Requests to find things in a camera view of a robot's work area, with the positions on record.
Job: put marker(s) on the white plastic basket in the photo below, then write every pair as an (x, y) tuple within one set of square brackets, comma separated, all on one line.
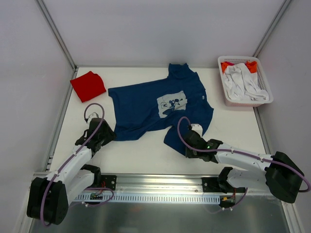
[(262, 81)]

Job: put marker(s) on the aluminium mounting rail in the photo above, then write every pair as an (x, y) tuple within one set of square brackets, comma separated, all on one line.
[(129, 183)]

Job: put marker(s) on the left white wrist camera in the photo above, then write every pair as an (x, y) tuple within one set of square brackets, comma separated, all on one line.
[(91, 116)]

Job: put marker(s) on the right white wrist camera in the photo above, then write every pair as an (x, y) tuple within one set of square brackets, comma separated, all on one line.
[(197, 128)]

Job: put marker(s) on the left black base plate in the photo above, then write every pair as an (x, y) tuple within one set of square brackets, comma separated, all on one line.
[(107, 181)]

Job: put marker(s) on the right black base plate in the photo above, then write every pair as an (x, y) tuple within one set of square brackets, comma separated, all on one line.
[(211, 185)]

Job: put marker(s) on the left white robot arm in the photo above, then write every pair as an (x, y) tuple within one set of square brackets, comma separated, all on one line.
[(51, 196)]

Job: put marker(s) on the folded red t shirt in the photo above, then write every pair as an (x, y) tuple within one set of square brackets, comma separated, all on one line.
[(88, 86)]

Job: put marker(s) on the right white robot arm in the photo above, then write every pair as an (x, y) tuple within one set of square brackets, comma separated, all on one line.
[(276, 173)]

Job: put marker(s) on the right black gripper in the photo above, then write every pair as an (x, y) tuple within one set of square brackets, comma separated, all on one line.
[(191, 146)]

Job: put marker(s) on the blue t shirt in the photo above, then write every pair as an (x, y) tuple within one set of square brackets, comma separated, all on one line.
[(160, 104)]

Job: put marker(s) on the orange t shirt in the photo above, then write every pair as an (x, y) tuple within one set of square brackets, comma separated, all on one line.
[(252, 66)]

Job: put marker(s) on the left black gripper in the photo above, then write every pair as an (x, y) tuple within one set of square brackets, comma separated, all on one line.
[(107, 132)]

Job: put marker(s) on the white t shirt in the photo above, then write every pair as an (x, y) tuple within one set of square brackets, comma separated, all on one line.
[(241, 85)]

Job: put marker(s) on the white slotted cable duct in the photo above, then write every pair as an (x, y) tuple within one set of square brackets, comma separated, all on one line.
[(149, 198)]

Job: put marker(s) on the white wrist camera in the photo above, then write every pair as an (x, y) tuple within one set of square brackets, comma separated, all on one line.
[(197, 128), (91, 116)]

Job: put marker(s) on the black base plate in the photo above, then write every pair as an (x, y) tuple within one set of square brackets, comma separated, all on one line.
[(211, 185), (107, 181)]

